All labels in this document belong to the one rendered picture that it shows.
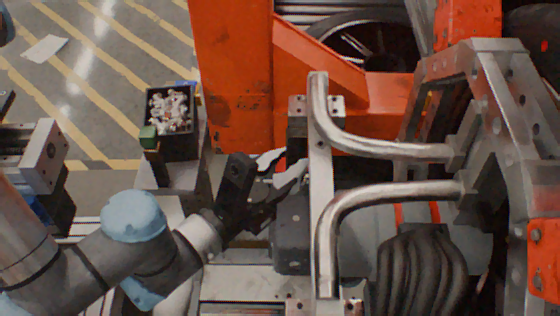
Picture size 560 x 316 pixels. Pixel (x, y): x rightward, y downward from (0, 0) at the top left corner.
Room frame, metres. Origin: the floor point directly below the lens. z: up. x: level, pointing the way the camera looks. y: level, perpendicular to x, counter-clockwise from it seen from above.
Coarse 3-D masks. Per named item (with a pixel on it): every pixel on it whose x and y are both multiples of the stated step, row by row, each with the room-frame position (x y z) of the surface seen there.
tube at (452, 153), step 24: (312, 72) 0.54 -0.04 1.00; (312, 96) 0.48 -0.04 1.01; (312, 120) 0.44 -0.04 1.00; (480, 120) 0.37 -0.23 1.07; (336, 144) 0.40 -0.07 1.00; (360, 144) 0.39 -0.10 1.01; (384, 144) 0.39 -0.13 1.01; (408, 144) 0.39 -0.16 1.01; (432, 144) 0.39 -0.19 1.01; (456, 144) 0.38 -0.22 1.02; (456, 168) 0.36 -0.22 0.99
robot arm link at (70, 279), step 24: (0, 168) 0.31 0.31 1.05; (0, 192) 0.28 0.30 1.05; (0, 216) 0.26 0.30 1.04; (24, 216) 0.28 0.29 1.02; (0, 240) 0.24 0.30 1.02; (24, 240) 0.25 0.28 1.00; (48, 240) 0.27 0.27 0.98; (0, 264) 0.23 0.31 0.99; (24, 264) 0.23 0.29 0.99; (48, 264) 0.24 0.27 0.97; (72, 264) 0.25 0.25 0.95; (24, 288) 0.21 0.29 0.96; (48, 288) 0.22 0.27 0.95; (72, 288) 0.23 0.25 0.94; (96, 288) 0.23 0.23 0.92; (0, 312) 0.19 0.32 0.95; (24, 312) 0.19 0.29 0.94; (48, 312) 0.20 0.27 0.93; (72, 312) 0.21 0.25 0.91
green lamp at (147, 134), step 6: (144, 126) 0.76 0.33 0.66; (150, 126) 0.76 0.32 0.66; (144, 132) 0.74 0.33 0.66; (150, 132) 0.74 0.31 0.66; (156, 132) 0.75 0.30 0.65; (138, 138) 0.73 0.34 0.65; (144, 138) 0.73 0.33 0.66; (150, 138) 0.73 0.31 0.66; (156, 138) 0.74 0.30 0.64; (144, 144) 0.72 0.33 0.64; (150, 144) 0.72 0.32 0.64; (156, 144) 0.73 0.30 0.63
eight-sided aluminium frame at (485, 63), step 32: (448, 64) 0.50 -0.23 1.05; (480, 64) 0.42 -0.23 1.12; (512, 64) 0.42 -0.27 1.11; (416, 96) 0.58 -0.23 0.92; (448, 96) 0.58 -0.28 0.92; (480, 96) 0.39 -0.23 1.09; (512, 96) 0.39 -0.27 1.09; (544, 96) 0.36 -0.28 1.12; (416, 128) 0.58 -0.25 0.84; (512, 128) 0.31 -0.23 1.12; (544, 128) 0.32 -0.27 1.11; (512, 160) 0.29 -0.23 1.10; (544, 160) 0.27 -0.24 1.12; (512, 192) 0.25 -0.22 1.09; (544, 192) 0.24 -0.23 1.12; (512, 224) 0.23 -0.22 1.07; (512, 256) 0.21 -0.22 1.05; (512, 288) 0.18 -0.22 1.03
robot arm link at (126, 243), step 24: (120, 192) 0.35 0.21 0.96; (144, 192) 0.35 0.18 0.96; (120, 216) 0.31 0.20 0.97; (144, 216) 0.31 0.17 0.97; (96, 240) 0.29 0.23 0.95; (120, 240) 0.28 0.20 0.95; (144, 240) 0.29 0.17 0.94; (168, 240) 0.31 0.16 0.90; (96, 264) 0.26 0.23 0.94; (120, 264) 0.26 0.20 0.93; (144, 264) 0.28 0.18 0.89; (168, 264) 0.30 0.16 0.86
